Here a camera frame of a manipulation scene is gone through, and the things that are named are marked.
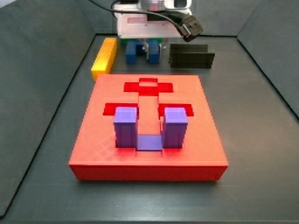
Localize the red slotted base block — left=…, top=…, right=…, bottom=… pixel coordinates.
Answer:
left=69, top=74, right=229, bottom=181

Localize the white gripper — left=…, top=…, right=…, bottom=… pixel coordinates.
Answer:
left=115, top=6, right=192, bottom=53

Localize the green stepped block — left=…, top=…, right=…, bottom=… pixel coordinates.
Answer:
left=120, top=38, right=164, bottom=45

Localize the blue U-shaped block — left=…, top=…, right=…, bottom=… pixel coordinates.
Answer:
left=125, top=41, right=160, bottom=64

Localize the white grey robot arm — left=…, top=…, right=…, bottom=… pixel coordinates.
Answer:
left=112, top=0, right=201, bottom=53

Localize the black cable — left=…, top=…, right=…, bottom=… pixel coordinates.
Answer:
left=88, top=0, right=185, bottom=33

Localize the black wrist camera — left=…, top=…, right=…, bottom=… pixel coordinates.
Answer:
left=180, top=15, right=203, bottom=42

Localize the black angled fixture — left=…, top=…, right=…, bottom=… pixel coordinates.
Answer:
left=169, top=44, right=215, bottom=69

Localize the yellow long bar block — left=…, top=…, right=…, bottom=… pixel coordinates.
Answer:
left=91, top=38, right=117, bottom=81

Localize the purple U-shaped block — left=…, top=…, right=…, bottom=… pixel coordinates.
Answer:
left=113, top=107, right=188, bottom=151

